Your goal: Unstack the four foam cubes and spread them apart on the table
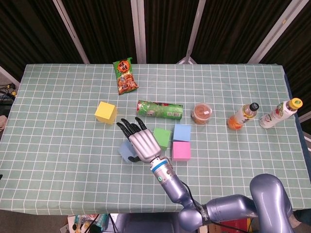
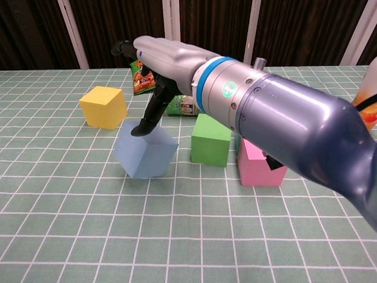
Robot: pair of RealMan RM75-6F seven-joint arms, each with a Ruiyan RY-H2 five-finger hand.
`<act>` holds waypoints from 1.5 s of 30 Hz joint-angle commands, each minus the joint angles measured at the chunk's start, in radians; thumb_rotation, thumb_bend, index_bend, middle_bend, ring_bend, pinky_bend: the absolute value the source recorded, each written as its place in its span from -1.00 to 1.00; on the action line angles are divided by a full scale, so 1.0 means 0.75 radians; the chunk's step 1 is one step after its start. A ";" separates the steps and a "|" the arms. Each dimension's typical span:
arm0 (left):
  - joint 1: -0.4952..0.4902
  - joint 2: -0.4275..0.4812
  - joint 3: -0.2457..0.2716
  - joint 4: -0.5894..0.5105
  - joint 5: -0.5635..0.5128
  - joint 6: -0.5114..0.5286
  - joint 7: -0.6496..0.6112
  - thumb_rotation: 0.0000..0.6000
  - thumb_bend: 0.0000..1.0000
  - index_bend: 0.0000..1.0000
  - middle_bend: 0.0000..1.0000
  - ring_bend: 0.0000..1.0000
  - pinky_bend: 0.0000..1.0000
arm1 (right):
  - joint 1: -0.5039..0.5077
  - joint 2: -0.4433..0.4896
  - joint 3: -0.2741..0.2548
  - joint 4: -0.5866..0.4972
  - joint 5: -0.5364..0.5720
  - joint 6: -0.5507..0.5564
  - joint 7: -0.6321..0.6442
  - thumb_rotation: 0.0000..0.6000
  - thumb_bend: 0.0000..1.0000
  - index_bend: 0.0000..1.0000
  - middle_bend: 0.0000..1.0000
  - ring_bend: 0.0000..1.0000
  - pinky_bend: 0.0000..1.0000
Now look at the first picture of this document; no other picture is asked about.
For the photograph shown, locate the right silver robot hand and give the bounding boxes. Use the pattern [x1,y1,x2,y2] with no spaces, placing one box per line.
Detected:
[116,117,162,163]

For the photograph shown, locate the green foam block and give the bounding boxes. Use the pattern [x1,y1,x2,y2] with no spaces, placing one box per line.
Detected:
[153,128,172,150]

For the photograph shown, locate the light blue foam block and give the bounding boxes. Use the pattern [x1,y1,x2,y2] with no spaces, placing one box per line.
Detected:
[172,124,192,143]
[118,140,137,164]

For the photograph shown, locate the pink foam block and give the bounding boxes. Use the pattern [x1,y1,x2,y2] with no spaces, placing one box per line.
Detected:
[172,141,191,162]

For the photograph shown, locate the yellow foam block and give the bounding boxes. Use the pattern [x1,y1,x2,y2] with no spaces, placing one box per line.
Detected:
[94,101,118,125]

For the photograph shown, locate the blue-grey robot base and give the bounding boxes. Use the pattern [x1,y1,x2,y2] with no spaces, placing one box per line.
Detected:
[116,213,183,233]

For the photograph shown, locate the green chip can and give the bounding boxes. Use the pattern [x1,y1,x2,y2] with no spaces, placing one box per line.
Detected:
[136,100,183,121]

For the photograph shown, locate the green checkered tablecloth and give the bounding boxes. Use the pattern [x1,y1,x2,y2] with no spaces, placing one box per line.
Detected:
[0,63,304,216]

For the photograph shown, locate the clear jar of rubber bands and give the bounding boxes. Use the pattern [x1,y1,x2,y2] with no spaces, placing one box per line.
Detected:
[191,102,213,126]

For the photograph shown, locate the green snack bag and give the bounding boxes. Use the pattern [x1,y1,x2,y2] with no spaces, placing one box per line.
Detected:
[113,57,139,96]

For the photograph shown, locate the pile of snack packages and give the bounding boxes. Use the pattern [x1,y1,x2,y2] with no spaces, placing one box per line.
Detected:
[67,213,110,233]

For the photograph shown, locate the orange drink bottle black cap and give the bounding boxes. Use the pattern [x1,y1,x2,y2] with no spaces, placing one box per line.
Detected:
[227,102,259,131]

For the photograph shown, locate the black pleated curtain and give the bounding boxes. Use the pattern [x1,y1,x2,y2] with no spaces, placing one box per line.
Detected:
[0,0,311,98]

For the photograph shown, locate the red box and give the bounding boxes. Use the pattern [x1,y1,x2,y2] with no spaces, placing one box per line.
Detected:
[239,217,253,233]

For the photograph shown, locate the drink bottle yellow cap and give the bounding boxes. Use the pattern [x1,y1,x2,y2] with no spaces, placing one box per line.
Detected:
[259,98,304,129]

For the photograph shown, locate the bundle of cables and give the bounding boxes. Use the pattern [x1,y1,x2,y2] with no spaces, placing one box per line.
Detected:
[0,82,17,104]

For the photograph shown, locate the white frame post with foot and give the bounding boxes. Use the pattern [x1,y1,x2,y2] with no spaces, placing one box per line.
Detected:
[176,0,207,65]

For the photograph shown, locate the white frame post yellow sticker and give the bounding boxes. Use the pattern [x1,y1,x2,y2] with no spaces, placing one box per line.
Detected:
[248,0,301,64]

